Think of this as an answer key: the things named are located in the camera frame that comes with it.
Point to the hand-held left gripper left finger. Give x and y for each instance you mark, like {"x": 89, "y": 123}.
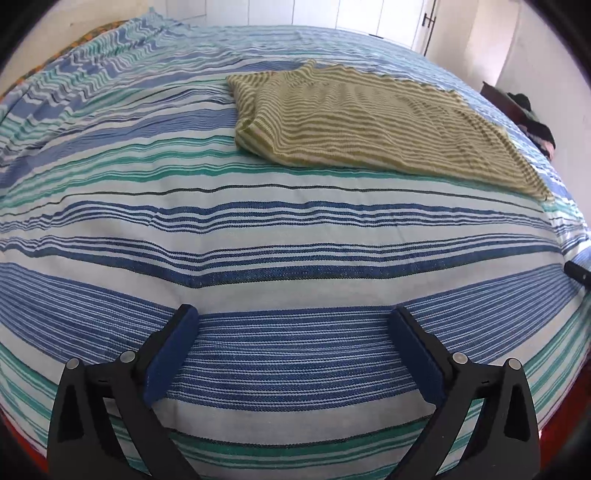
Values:
{"x": 173, "y": 350}

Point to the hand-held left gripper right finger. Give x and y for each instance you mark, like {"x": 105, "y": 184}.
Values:
{"x": 418, "y": 357}

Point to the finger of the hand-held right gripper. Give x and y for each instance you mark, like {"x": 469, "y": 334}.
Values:
{"x": 579, "y": 273}

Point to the green striped knit cardigan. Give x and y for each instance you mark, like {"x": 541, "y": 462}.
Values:
{"x": 369, "y": 129}

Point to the pile of dark clothes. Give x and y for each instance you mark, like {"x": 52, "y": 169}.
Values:
{"x": 531, "y": 124}

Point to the blue striped bed sheet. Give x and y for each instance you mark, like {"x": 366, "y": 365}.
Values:
{"x": 231, "y": 230}

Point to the red fleece garment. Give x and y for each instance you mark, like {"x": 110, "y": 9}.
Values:
{"x": 554, "y": 438}

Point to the dark wooden furniture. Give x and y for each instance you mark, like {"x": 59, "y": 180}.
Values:
{"x": 496, "y": 97}

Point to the white wardrobe doors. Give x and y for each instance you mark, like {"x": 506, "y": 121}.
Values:
{"x": 323, "y": 14}

